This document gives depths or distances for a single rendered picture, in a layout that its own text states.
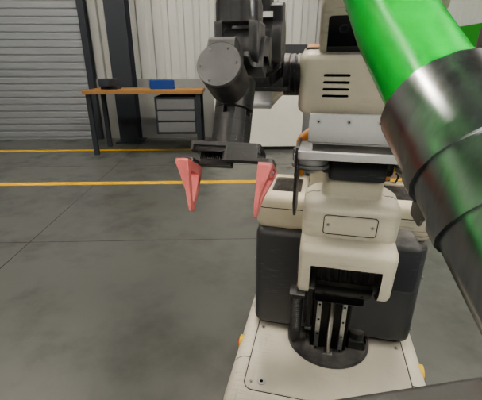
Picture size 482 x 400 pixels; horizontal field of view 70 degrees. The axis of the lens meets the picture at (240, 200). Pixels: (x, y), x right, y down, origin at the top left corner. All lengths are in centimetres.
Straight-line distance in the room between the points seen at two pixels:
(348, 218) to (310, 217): 9
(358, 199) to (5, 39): 662
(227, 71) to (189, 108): 449
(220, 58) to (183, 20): 582
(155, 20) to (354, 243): 575
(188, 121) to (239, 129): 447
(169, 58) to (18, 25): 235
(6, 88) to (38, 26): 116
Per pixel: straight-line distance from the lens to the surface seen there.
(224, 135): 49
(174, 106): 496
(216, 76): 45
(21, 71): 696
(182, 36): 626
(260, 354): 128
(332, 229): 85
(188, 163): 50
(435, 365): 183
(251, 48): 54
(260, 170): 47
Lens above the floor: 119
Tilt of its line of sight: 21 degrees down
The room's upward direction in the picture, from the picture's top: straight up
